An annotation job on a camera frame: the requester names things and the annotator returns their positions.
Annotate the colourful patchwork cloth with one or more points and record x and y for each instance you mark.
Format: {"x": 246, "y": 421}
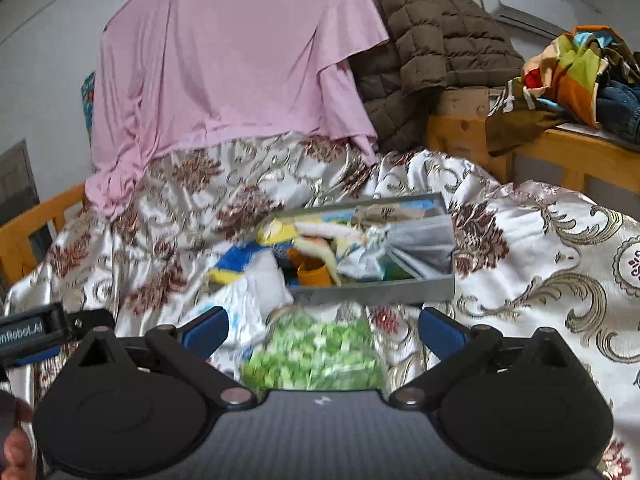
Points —
{"x": 575, "y": 70}

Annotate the olive brown cloth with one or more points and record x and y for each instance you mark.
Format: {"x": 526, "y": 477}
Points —
{"x": 520, "y": 125}

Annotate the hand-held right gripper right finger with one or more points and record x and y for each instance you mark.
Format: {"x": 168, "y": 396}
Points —
{"x": 440, "y": 332}

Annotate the white and light-blue cloth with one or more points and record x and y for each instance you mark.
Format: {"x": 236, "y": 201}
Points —
{"x": 362, "y": 262}

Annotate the grey rectangular box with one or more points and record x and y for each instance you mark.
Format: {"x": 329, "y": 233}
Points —
{"x": 380, "y": 292}

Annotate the brown quilted jacket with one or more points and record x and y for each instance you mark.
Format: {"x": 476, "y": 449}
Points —
{"x": 425, "y": 45}

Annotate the orange plastic cup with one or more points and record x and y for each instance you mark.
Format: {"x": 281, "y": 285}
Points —
{"x": 315, "y": 275}

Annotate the grey cloth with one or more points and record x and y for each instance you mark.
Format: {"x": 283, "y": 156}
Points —
{"x": 425, "y": 245}

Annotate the person's left hand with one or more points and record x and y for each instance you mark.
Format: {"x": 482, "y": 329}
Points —
{"x": 17, "y": 452}

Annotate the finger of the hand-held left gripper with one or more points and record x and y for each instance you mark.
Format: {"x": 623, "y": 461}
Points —
{"x": 92, "y": 321}
{"x": 37, "y": 356}

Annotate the cartoon printed cloth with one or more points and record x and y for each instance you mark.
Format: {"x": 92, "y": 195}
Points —
{"x": 235, "y": 260}

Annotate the jar of green paper stars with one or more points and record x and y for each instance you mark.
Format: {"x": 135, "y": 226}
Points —
{"x": 315, "y": 355}

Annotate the white air conditioner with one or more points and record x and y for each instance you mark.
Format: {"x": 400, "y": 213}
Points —
{"x": 525, "y": 5}

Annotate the white textured pouch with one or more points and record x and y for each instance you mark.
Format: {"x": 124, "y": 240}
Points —
{"x": 320, "y": 230}

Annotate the wooden bed frame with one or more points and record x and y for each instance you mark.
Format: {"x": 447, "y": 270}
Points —
{"x": 560, "y": 155}

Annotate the floral satin blanket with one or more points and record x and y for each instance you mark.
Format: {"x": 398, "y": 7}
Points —
{"x": 525, "y": 260}

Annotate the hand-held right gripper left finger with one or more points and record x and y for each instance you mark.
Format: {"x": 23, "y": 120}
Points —
{"x": 205, "y": 332}

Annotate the cardboard box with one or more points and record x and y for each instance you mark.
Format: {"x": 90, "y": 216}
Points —
{"x": 462, "y": 102}

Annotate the colourful wall poster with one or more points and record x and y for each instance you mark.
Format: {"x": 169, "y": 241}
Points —
{"x": 88, "y": 102}

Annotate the blue denim garment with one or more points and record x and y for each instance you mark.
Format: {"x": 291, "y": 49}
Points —
{"x": 620, "y": 110}

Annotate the wooden slatted bed rail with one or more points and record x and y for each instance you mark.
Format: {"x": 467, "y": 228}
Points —
{"x": 25, "y": 230}

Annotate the pink cloth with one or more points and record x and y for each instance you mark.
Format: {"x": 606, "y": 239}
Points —
{"x": 225, "y": 60}

